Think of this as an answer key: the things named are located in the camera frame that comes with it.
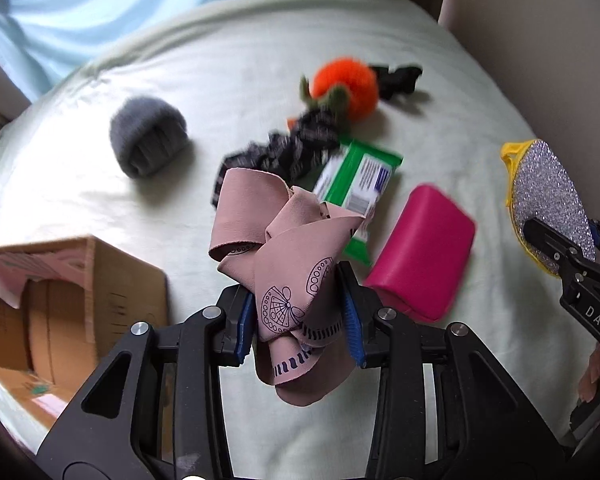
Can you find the light blue window cloth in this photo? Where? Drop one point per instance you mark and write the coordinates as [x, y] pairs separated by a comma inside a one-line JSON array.
[[43, 41]]

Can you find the grey fuzzy sock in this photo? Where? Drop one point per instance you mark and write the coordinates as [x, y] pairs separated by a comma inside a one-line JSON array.
[[146, 134]]

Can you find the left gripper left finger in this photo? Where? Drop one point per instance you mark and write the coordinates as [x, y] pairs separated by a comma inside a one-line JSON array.
[[152, 409]]

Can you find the pink patterned fabric strip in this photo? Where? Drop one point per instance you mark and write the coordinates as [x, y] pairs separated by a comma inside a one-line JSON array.
[[282, 243]]

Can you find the silver glitter round pad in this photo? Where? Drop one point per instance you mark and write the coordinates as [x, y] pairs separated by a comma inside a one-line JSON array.
[[540, 188]]

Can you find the cardboard box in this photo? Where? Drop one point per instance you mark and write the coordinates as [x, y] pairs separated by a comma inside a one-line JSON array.
[[63, 306]]

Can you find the person's right hand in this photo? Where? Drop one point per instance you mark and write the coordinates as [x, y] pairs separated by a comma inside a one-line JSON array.
[[587, 384]]

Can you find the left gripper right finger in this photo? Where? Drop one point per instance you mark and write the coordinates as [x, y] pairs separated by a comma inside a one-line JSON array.
[[446, 408]]

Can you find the black patterned fabric scrunchie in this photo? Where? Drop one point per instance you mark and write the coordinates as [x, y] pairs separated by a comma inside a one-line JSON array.
[[292, 156]]

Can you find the pale green bed sheet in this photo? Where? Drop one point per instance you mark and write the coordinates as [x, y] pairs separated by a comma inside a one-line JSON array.
[[233, 69]]

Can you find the orange fluffy plush toy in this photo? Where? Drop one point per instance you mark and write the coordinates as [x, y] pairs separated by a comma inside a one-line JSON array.
[[352, 89]]

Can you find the green wet wipes pack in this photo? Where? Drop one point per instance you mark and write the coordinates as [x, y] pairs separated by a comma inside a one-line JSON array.
[[355, 178]]

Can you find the magenta leather pouch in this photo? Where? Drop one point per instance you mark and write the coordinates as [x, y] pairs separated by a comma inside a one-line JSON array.
[[419, 270]]

